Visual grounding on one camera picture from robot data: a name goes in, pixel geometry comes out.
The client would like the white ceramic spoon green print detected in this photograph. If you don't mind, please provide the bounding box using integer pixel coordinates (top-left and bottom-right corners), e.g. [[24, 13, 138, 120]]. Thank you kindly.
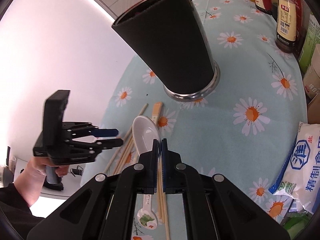
[[132, 115, 160, 230]]

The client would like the left forearm black sleeve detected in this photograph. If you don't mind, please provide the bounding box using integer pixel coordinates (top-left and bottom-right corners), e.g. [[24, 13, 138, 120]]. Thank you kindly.
[[0, 183, 44, 239]]

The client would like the person's left hand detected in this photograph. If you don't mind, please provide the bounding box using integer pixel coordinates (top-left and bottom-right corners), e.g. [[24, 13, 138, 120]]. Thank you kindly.
[[14, 157, 69, 207]]

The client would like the daisy-patterned blue tablecloth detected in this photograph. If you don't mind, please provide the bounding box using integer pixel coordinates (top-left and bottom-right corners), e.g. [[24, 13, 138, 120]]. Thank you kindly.
[[80, 0, 308, 240]]

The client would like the black utensil holder cup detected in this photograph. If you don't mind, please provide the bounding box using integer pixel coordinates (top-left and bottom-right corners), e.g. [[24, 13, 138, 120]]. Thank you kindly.
[[112, 0, 220, 102]]

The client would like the white blue salt bag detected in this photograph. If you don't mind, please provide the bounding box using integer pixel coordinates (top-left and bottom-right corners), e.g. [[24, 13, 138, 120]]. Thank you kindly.
[[268, 122, 319, 214]]

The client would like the green plastic bag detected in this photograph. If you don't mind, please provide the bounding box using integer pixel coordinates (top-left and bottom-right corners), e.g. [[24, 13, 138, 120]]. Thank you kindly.
[[283, 212, 312, 239]]

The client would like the white lid spice jar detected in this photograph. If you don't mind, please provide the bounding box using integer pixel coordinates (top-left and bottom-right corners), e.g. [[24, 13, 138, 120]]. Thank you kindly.
[[303, 52, 320, 99]]

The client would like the dark vinegar bottle cream label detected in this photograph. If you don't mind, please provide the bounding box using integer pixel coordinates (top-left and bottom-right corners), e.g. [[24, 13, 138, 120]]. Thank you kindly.
[[276, 0, 297, 53]]

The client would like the green label bottle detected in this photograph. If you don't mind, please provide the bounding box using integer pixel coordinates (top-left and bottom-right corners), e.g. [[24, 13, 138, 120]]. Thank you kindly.
[[298, 12, 319, 74]]

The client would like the wooden flat spatula handle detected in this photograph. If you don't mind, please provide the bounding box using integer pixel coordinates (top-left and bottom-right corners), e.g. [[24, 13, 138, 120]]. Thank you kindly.
[[151, 102, 163, 126]]

